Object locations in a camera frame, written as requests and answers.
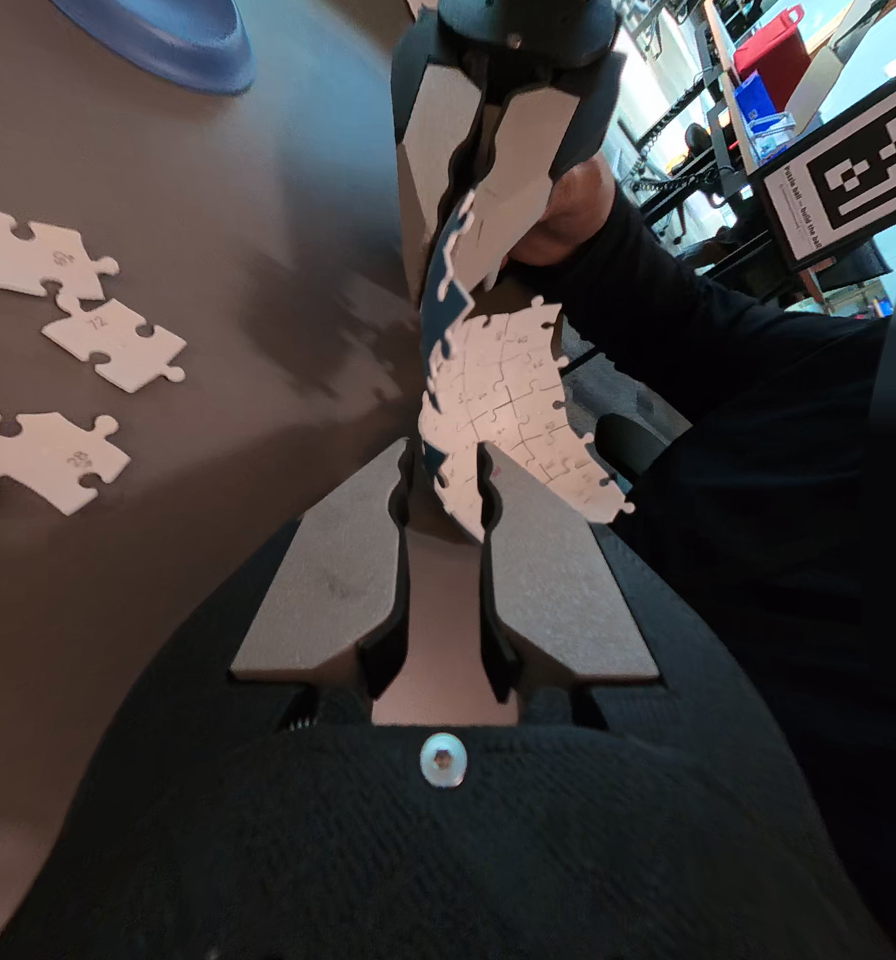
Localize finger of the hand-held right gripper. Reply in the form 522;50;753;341
401;63;486;303
457;88;585;294

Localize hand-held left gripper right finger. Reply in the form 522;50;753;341
478;442;660;704

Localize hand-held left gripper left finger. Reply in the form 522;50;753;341
230;439;411;699

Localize joined puzzle pieces strip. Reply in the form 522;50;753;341
418;187;480;361

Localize partly built white puzzle ball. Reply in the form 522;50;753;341
418;296;636;543

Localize blue plastic ball stand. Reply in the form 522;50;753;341
50;0;257;97

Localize white puzzle piece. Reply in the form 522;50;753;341
0;408;132;517
0;201;119;301
41;294;188;395

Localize person's right hand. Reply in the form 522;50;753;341
504;155;617;269

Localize black office chair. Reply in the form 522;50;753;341
596;412;694;483

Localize black metal shelf rack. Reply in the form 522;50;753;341
628;0;896;305

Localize blue storage bins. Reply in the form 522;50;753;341
733;71;797;162

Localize red plastic container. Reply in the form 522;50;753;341
733;3;807;85

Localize white printed paper sign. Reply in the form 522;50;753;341
763;67;896;269

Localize black coiled cable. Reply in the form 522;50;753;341
631;161;719;198

